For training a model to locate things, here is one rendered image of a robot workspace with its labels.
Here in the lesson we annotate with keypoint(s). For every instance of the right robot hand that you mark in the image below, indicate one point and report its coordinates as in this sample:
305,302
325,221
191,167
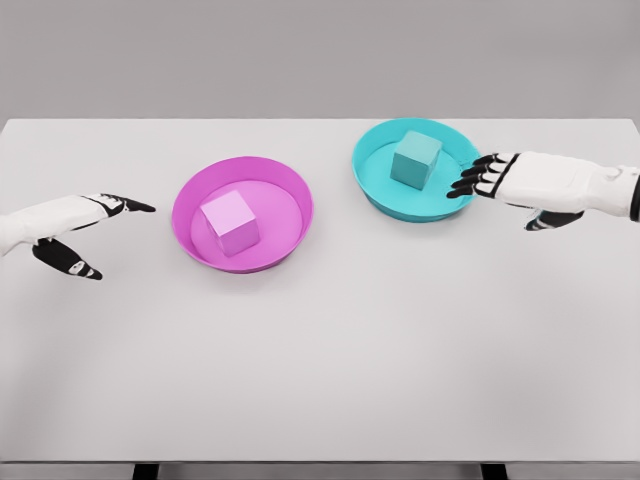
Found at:
545,182

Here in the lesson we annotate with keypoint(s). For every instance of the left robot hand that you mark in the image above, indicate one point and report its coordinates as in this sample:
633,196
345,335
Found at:
60,215

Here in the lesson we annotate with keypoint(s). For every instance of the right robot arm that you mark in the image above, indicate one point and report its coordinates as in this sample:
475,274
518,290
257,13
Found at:
622,192

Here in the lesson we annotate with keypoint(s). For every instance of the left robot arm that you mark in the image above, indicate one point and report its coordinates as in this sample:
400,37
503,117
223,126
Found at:
6,231

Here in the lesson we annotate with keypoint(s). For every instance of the cyan block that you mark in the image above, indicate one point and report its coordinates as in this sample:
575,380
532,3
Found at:
415,160

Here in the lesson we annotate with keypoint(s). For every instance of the cyan plate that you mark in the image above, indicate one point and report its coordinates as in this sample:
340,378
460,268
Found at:
380,170

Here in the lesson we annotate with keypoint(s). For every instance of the pink block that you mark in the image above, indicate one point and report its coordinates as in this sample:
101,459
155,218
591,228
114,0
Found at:
231,225

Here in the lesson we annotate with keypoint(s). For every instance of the pink plate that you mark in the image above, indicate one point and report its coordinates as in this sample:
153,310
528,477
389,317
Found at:
242,215

